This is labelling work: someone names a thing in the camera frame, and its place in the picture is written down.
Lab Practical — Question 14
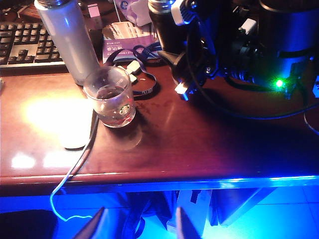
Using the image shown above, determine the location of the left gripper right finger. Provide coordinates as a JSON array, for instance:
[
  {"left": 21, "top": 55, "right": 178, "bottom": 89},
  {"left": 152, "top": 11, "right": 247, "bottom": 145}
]
[{"left": 175, "top": 207, "right": 201, "bottom": 239}]

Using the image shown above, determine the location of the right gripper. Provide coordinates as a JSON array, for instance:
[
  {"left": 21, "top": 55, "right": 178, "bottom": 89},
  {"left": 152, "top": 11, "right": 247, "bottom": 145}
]
[{"left": 158, "top": 47, "right": 226, "bottom": 85}]

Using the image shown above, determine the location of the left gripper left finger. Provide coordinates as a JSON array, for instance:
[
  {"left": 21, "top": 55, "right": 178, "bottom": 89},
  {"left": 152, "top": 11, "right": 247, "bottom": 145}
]
[{"left": 73, "top": 207, "right": 108, "bottom": 239}]

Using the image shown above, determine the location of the black thermos bottle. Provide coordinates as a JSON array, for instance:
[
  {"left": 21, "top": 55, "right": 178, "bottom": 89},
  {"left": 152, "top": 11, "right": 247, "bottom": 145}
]
[{"left": 148, "top": 0, "right": 194, "bottom": 102}]

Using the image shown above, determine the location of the Starbucks glass cup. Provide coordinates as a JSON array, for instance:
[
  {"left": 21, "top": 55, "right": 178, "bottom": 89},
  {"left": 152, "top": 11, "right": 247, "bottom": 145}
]
[{"left": 83, "top": 66, "right": 137, "bottom": 129}]

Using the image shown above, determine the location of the white thermos bottle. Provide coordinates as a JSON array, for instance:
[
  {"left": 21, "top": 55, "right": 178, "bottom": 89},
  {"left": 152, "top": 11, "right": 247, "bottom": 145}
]
[{"left": 34, "top": 0, "right": 100, "bottom": 86}]

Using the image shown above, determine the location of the white printed carton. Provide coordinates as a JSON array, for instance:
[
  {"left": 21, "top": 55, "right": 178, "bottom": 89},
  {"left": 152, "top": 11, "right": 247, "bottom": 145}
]
[{"left": 166, "top": 190, "right": 213, "bottom": 234}]

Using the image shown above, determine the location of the purple badge card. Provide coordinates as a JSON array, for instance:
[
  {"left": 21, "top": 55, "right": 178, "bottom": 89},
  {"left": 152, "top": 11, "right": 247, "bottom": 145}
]
[{"left": 102, "top": 21, "right": 160, "bottom": 63}]

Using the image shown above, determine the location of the white printed tissue pack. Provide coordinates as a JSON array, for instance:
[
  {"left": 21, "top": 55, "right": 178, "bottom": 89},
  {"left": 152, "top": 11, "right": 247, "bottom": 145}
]
[{"left": 119, "top": 0, "right": 151, "bottom": 27}]

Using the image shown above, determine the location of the white computer mouse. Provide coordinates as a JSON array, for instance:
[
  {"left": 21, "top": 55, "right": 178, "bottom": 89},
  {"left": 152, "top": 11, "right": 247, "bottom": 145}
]
[{"left": 61, "top": 99, "right": 94, "bottom": 150}]

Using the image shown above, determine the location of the small pink cube box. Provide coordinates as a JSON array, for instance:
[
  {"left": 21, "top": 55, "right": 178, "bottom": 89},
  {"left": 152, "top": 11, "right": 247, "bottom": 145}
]
[{"left": 87, "top": 3, "right": 103, "bottom": 28}]

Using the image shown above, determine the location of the black keyboard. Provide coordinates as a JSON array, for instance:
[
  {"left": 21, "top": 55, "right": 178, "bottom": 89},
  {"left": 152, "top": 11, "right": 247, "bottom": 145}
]
[{"left": 0, "top": 21, "right": 66, "bottom": 67}]

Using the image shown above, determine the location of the purple lanyard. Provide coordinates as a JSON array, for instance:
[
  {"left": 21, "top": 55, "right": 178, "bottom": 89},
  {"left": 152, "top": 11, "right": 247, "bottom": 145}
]
[{"left": 104, "top": 42, "right": 162, "bottom": 98}]

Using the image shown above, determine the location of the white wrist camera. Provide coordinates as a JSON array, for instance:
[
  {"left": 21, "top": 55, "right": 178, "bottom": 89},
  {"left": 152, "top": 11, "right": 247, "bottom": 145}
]
[{"left": 170, "top": 0, "right": 197, "bottom": 25}]

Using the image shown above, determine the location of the white mouse cable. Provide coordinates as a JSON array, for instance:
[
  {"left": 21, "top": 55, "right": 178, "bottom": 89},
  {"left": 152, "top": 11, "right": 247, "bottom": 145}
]
[{"left": 49, "top": 114, "right": 100, "bottom": 222}]

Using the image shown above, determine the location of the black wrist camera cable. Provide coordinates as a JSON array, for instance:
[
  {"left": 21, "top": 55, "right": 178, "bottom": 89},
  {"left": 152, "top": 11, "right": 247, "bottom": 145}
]
[{"left": 185, "top": 24, "right": 319, "bottom": 120}]

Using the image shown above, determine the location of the black adapter cable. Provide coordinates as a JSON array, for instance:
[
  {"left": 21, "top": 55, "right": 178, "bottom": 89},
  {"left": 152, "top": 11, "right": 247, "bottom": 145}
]
[{"left": 303, "top": 111, "right": 319, "bottom": 136}]

